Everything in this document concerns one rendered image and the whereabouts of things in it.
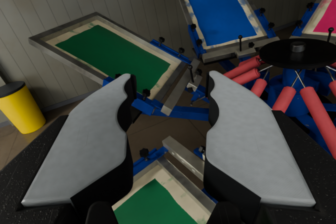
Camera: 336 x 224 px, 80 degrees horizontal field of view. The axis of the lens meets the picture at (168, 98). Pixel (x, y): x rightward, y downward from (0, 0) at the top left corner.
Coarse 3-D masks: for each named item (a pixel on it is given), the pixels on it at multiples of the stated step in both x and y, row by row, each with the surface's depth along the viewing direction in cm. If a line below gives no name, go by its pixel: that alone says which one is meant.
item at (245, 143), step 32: (224, 96) 9; (256, 96) 9; (224, 128) 7; (256, 128) 7; (224, 160) 6; (256, 160) 6; (288, 160) 6; (224, 192) 6; (256, 192) 5; (288, 192) 5
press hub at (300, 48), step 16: (272, 48) 96; (288, 48) 93; (304, 48) 88; (320, 48) 87; (272, 64) 86; (288, 64) 81; (304, 64) 79; (320, 64) 78; (272, 80) 104; (288, 80) 95; (304, 80) 99; (272, 96) 101; (320, 96) 107; (288, 112) 98; (304, 112) 97; (304, 128) 91
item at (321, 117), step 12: (252, 60) 106; (228, 72) 114; (240, 72) 110; (252, 72) 96; (240, 84) 101; (264, 84) 91; (204, 96) 116; (288, 96) 82; (312, 96) 78; (276, 108) 82; (312, 108) 78; (324, 108) 76; (324, 120) 75; (324, 132) 74
